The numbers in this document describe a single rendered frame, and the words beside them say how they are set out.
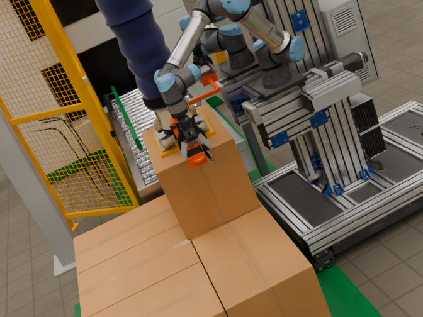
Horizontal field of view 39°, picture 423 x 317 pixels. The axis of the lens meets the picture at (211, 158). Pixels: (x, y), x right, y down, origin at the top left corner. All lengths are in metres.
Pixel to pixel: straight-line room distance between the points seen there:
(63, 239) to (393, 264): 2.28
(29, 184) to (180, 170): 1.62
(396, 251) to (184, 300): 1.24
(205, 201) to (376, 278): 0.96
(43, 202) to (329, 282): 2.03
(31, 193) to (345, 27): 2.32
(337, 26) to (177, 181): 1.13
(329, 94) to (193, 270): 1.05
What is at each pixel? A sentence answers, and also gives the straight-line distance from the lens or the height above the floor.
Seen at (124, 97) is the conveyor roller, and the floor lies 0.54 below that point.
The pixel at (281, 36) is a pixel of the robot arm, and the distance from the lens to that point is 2.73.
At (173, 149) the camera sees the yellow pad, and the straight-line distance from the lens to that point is 2.88.
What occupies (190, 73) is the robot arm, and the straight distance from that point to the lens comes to 2.37.
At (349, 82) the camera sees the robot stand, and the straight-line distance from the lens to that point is 2.93.
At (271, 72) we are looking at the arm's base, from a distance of 2.89.
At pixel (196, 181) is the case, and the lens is 2.81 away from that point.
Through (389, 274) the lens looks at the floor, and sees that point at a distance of 3.18.
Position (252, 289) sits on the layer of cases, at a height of 0.54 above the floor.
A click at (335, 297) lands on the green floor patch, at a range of 3.13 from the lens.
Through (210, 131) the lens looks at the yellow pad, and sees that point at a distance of 2.90.
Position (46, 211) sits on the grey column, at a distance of 4.24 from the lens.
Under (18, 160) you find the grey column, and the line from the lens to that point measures 4.10.
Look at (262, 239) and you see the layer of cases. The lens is 2.73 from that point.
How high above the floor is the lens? 2.06
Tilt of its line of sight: 25 degrees down
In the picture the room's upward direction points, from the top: 23 degrees counter-clockwise
